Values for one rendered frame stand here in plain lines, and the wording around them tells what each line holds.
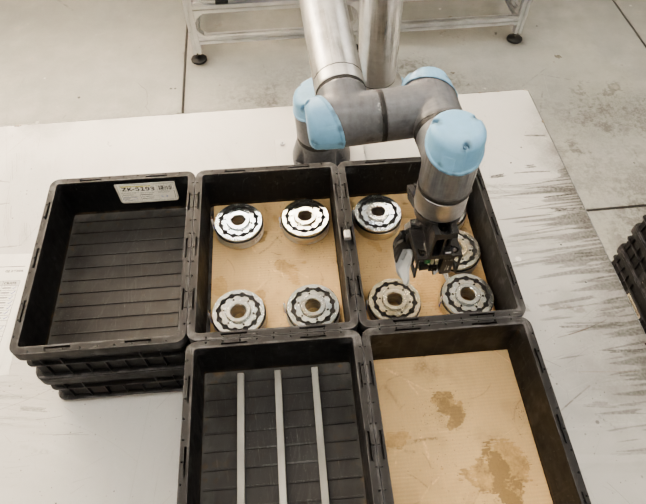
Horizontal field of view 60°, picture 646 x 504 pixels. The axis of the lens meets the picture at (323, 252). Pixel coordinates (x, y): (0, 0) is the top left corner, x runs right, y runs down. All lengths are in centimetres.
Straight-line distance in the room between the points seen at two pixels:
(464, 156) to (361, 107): 16
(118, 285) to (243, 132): 63
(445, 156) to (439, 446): 52
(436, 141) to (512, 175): 87
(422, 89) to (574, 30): 275
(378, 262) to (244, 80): 191
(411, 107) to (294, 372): 53
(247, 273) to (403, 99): 54
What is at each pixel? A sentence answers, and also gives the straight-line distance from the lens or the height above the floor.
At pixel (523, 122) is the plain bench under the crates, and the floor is 70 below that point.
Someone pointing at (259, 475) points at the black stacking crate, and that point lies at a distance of 101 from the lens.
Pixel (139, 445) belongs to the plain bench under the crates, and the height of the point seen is 70.
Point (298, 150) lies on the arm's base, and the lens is 145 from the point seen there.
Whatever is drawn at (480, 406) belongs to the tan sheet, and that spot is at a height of 83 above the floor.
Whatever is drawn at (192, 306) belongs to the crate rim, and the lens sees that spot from 105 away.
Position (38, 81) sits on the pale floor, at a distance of 325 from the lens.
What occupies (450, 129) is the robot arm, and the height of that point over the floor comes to 132.
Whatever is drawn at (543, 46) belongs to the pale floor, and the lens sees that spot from 336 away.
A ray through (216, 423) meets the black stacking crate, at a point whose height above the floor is 83.
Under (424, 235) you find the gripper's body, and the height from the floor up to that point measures 110.
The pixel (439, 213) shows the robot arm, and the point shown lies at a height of 119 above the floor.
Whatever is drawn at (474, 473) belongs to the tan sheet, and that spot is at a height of 83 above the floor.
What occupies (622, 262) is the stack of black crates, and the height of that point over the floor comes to 24.
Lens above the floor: 181
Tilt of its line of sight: 55 degrees down
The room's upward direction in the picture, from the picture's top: straight up
